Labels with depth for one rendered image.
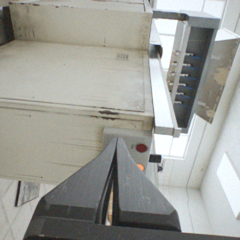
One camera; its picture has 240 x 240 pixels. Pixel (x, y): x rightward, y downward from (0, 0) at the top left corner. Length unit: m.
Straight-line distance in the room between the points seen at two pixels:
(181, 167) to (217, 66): 4.89
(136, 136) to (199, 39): 0.88
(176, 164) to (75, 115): 5.47
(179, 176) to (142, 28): 5.43
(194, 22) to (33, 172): 1.01
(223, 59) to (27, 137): 1.10
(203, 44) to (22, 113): 1.04
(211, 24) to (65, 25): 0.76
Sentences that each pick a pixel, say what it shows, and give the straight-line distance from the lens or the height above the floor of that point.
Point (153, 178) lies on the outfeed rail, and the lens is 0.84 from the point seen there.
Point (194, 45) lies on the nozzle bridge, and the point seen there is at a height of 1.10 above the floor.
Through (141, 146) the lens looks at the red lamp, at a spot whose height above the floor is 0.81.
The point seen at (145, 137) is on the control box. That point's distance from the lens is 0.60.
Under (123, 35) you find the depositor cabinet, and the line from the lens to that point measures 1.23.
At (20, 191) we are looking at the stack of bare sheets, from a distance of 1.85.
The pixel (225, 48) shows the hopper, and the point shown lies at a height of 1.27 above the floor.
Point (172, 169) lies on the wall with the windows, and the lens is 6.11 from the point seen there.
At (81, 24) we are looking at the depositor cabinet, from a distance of 1.25.
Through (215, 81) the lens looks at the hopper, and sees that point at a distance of 1.42.
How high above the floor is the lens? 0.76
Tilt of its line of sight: 2 degrees down
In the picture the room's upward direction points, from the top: 96 degrees clockwise
